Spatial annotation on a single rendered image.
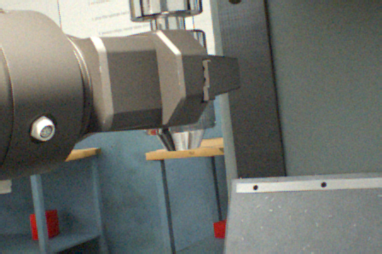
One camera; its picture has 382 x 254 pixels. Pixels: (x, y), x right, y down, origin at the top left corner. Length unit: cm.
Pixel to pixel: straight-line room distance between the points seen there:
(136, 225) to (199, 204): 59
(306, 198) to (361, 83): 14
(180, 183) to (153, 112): 503
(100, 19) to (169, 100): 533
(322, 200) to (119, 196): 496
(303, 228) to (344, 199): 6
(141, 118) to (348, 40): 45
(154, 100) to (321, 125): 45
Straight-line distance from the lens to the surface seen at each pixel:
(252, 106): 86
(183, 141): 47
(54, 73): 37
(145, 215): 566
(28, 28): 37
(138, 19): 47
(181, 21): 48
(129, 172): 567
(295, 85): 84
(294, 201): 84
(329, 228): 82
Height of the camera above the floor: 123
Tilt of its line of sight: 3 degrees down
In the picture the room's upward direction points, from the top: 7 degrees counter-clockwise
